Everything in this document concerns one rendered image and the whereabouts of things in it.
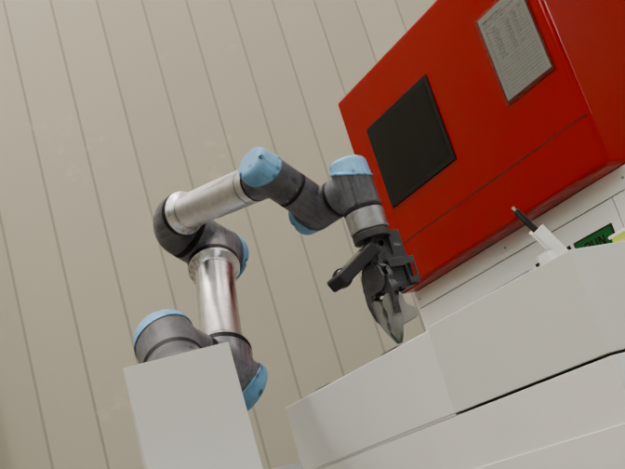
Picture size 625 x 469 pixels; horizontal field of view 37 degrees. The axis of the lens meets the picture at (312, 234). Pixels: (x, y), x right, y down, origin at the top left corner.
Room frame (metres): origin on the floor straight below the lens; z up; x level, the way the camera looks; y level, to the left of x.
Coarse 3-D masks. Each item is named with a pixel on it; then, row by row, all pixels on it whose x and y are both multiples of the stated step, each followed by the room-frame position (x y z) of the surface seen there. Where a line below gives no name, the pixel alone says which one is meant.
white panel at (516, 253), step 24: (624, 168) 1.87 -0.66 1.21; (600, 192) 1.93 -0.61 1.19; (624, 192) 1.88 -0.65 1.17; (552, 216) 2.06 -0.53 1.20; (576, 216) 2.01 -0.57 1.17; (600, 216) 1.95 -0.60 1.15; (624, 216) 1.90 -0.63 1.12; (504, 240) 2.20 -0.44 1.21; (528, 240) 2.14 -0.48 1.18; (576, 240) 2.03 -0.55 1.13; (480, 264) 2.30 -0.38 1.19; (504, 264) 2.23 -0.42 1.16; (528, 264) 2.16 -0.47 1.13; (432, 288) 2.47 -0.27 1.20; (456, 288) 2.40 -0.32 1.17; (480, 288) 2.32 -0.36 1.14; (432, 312) 2.50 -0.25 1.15
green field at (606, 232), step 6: (606, 228) 1.95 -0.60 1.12; (594, 234) 1.98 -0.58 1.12; (600, 234) 1.97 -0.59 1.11; (606, 234) 1.95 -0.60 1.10; (582, 240) 2.01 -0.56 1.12; (588, 240) 2.00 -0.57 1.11; (594, 240) 1.98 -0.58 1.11; (600, 240) 1.97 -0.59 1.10; (606, 240) 1.96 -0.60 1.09; (576, 246) 2.03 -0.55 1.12; (582, 246) 2.01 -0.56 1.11; (588, 246) 2.00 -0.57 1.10
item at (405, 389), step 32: (416, 352) 1.56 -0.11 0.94; (352, 384) 1.75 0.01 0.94; (384, 384) 1.66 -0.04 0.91; (416, 384) 1.59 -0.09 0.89; (288, 416) 1.98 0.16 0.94; (320, 416) 1.87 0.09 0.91; (352, 416) 1.78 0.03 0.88; (384, 416) 1.69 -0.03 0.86; (416, 416) 1.61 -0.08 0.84; (320, 448) 1.90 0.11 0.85; (352, 448) 1.80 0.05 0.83
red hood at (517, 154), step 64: (448, 0) 2.04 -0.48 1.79; (512, 0) 1.89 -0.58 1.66; (576, 0) 1.89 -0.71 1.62; (384, 64) 2.30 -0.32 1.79; (448, 64) 2.11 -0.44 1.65; (512, 64) 1.95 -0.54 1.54; (576, 64) 1.85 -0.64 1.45; (384, 128) 2.36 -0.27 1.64; (448, 128) 2.17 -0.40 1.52; (512, 128) 2.01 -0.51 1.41; (576, 128) 1.87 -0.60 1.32; (384, 192) 2.45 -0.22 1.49; (448, 192) 2.24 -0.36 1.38; (512, 192) 2.07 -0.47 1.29; (576, 192) 1.98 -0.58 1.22; (448, 256) 2.31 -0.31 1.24
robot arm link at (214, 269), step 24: (192, 240) 1.98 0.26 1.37; (216, 240) 1.96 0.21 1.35; (240, 240) 2.03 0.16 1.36; (192, 264) 1.96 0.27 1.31; (216, 264) 1.93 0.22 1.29; (240, 264) 2.03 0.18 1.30; (216, 288) 1.88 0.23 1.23; (216, 312) 1.83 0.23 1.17; (216, 336) 1.77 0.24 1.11; (240, 336) 1.79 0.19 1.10; (240, 360) 1.74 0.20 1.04; (240, 384) 1.73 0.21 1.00; (264, 384) 1.77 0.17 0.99
